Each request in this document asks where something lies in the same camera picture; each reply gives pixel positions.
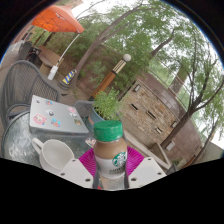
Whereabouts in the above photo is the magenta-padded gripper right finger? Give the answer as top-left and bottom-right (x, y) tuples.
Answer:
(125, 146), (167, 190)

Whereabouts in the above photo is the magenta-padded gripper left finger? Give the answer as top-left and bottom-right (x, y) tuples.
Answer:
(58, 147), (99, 190)

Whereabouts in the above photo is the green-capped coffee drink bottle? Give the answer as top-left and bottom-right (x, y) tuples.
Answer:
(93, 119), (129, 190)

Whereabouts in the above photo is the white ceramic mug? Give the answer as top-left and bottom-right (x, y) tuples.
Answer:
(31, 137), (75, 175)

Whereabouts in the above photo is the silver laptop with stickers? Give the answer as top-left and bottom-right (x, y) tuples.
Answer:
(29, 94), (90, 135)

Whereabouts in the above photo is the grey metal mesh chair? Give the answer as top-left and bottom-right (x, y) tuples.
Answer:
(0, 59), (62, 129)
(72, 99), (96, 119)

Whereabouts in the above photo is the green plant in blue pot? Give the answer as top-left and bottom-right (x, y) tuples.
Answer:
(88, 88), (123, 126)

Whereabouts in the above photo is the blue yellow striped bollard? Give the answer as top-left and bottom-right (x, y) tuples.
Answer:
(62, 69), (77, 85)

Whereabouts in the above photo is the wooden bench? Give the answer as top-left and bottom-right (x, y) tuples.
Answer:
(38, 45), (64, 68)

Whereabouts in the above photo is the orange patio umbrella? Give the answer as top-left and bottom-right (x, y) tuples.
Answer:
(31, 4), (85, 34)

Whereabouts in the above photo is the grey wall box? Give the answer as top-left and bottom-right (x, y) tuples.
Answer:
(165, 140), (176, 151)

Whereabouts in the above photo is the wooden lamp post with globe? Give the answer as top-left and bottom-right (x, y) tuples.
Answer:
(89, 53), (133, 101)

